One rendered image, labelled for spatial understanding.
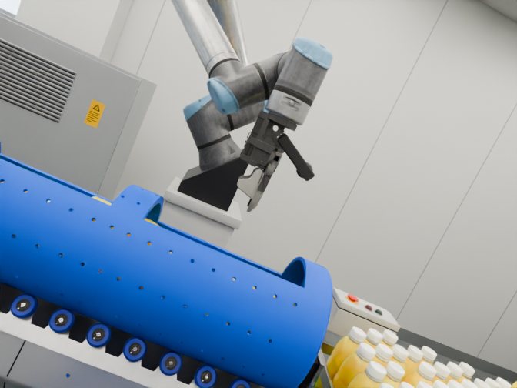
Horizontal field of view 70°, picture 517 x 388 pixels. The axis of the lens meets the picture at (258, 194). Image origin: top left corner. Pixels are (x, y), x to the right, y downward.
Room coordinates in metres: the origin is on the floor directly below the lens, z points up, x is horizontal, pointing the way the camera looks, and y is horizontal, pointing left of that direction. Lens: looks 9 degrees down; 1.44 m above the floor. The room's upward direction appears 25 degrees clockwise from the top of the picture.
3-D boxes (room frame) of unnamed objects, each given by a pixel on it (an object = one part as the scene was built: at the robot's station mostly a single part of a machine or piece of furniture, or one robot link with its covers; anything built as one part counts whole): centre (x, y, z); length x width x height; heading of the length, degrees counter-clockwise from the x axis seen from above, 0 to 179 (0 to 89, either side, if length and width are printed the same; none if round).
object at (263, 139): (0.81, 0.03, 1.43); 0.09 x 0.08 x 0.12; 95
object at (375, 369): (0.75, -0.39, 1.09); 0.04 x 0.04 x 0.02
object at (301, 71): (0.82, 0.02, 1.60); 0.10 x 0.09 x 0.12; 20
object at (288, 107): (0.81, 0.02, 1.51); 0.10 x 0.09 x 0.05; 5
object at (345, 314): (1.10, -0.45, 1.05); 0.20 x 0.10 x 0.10; 95
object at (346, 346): (0.90, -0.38, 0.99); 0.07 x 0.07 x 0.19
